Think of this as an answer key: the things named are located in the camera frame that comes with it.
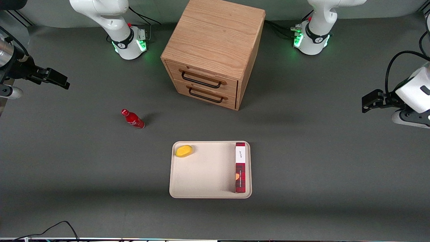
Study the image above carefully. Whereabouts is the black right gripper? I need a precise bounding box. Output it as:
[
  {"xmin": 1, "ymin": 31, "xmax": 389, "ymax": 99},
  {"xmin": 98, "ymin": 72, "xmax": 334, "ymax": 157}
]
[{"xmin": 5, "ymin": 55, "xmax": 70, "ymax": 90}]

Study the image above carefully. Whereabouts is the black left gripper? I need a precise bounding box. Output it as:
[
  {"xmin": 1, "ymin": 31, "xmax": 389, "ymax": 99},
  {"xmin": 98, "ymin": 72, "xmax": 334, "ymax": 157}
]
[{"xmin": 362, "ymin": 89, "xmax": 409, "ymax": 113}]

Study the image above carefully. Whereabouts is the red coke bottle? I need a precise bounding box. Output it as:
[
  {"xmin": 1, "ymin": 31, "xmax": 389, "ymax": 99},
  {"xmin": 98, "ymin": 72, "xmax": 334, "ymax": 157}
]
[{"xmin": 121, "ymin": 109, "xmax": 145, "ymax": 130}]

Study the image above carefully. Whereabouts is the beige rectangular tray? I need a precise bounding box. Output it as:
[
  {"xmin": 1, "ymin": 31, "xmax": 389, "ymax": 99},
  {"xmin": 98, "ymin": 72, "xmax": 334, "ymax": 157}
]
[{"xmin": 169, "ymin": 140, "xmax": 252, "ymax": 199}]

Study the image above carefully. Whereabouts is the red cookie box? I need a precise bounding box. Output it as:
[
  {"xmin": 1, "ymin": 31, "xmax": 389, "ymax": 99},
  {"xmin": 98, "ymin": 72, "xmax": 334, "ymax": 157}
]
[{"xmin": 235, "ymin": 142, "xmax": 246, "ymax": 193}]

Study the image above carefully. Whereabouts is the yellow lemon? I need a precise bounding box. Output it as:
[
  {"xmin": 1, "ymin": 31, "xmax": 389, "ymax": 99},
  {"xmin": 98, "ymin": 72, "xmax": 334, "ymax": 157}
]
[{"xmin": 175, "ymin": 145, "xmax": 194, "ymax": 158}]

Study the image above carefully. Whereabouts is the wooden drawer cabinet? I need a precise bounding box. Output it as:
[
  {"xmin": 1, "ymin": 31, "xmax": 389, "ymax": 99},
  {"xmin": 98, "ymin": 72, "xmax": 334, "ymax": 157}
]
[{"xmin": 161, "ymin": 0, "xmax": 266, "ymax": 111}]

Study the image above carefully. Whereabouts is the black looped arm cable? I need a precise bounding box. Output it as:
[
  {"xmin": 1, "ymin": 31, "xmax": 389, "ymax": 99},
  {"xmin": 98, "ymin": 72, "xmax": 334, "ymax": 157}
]
[{"xmin": 386, "ymin": 50, "xmax": 430, "ymax": 94}]

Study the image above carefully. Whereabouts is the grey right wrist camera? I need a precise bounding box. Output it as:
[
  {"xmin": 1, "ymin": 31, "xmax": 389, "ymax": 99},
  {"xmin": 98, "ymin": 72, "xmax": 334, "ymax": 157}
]
[{"xmin": 0, "ymin": 85, "xmax": 24, "ymax": 100}]

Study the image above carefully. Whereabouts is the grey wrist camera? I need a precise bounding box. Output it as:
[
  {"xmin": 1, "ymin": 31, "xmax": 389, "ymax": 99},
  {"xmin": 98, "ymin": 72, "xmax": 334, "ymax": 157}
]
[
  {"xmin": 0, "ymin": 85, "xmax": 24, "ymax": 100},
  {"xmin": 391, "ymin": 109, "xmax": 430, "ymax": 129}
]

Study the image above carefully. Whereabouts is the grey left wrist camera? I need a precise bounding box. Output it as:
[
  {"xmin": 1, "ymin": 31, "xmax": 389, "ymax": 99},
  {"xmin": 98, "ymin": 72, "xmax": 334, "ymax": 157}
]
[{"xmin": 391, "ymin": 109, "xmax": 430, "ymax": 129}]

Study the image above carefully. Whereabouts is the black metal rail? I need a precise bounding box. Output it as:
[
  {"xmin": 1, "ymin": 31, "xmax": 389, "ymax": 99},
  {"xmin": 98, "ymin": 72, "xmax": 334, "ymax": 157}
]
[{"xmin": 5, "ymin": 10, "xmax": 34, "ymax": 28}]

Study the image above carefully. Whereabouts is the black thin arm cable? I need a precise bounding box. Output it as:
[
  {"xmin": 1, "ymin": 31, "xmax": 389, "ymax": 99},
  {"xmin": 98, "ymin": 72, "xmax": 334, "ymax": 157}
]
[{"xmin": 419, "ymin": 13, "xmax": 430, "ymax": 57}]

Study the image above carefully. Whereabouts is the black cable at arm base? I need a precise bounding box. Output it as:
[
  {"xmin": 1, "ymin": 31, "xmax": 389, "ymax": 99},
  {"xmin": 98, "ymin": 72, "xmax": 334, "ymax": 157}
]
[
  {"xmin": 128, "ymin": 6, "xmax": 162, "ymax": 42},
  {"xmin": 264, "ymin": 19, "xmax": 303, "ymax": 39}
]

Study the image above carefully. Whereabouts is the black thin table cable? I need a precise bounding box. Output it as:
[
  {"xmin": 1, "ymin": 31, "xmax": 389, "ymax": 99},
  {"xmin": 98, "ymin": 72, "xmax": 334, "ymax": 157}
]
[{"xmin": 13, "ymin": 221, "xmax": 80, "ymax": 241}]

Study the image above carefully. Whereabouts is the wooden drawer with black handle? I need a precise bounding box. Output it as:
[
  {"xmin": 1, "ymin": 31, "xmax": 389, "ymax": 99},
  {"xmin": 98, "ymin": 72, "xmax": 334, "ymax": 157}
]
[
  {"xmin": 172, "ymin": 79, "xmax": 238, "ymax": 110},
  {"xmin": 166, "ymin": 60, "xmax": 239, "ymax": 98}
]

